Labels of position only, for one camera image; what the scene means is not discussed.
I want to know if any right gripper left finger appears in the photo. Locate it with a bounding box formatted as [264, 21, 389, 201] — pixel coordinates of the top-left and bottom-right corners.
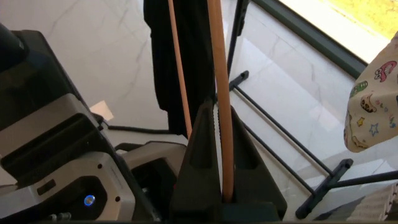
[170, 99, 223, 222]

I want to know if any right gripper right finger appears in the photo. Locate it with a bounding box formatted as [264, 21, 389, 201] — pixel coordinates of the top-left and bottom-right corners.
[222, 105, 287, 222]

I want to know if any pink clothes hanger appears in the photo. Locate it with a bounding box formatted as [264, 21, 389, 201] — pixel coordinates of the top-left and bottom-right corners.
[167, 0, 234, 203]

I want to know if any black garment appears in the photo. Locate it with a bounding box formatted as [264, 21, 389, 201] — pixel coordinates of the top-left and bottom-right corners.
[143, 0, 217, 138]

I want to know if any cream printed garment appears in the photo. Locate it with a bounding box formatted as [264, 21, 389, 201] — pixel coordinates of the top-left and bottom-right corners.
[343, 30, 398, 153]

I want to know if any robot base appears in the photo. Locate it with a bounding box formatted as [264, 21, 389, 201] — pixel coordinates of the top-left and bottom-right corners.
[0, 23, 187, 223]

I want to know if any black clothes rack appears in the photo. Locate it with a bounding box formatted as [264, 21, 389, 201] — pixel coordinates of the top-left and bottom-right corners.
[226, 0, 398, 220]

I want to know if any black cable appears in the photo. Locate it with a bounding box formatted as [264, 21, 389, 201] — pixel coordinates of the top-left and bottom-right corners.
[105, 124, 171, 135]

